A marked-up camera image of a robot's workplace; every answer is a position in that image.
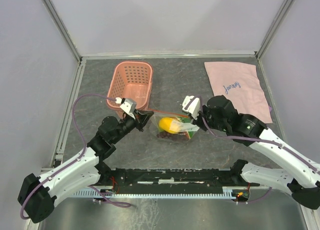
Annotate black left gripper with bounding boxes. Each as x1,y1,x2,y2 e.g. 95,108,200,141
111,108,153,143

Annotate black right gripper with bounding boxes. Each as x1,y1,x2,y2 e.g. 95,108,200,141
188,103,228,132

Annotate yellow toy mango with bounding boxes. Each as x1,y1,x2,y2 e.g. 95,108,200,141
158,117,180,134

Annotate clear zip top bag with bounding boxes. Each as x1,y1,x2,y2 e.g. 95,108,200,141
149,111,200,143

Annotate pink plastic basket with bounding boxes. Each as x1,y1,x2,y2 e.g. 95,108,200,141
107,61,153,110

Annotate toy peach slice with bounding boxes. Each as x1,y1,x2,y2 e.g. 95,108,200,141
178,122,199,139

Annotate dark red toy grapes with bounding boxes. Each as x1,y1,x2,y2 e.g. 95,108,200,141
156,131,190,142

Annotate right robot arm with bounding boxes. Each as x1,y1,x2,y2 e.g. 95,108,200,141
192,95,320,210

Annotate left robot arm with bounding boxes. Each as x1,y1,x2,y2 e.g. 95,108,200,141
17,110,154,223

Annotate pink cloth with writing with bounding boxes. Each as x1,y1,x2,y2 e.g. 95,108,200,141
204,62,273,124

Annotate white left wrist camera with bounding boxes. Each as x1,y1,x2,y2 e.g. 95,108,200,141
115,97,137,115

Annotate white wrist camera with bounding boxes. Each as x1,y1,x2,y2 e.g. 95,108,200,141
115,97,137,115
182,96,201,120

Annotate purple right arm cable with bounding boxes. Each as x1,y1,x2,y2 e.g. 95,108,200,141
187,94,320,205

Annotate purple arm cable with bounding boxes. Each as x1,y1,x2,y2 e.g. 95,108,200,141
19,93,132,220
187,94,320,205

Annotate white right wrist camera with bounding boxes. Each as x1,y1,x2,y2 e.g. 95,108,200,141
182,96,201,120

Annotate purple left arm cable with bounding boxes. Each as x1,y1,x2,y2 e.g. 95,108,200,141
19,93,132,220

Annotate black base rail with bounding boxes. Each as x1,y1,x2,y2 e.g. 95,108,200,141
94,160,259,194

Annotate light blue cable duct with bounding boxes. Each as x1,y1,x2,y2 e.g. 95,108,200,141
70,187,250,199

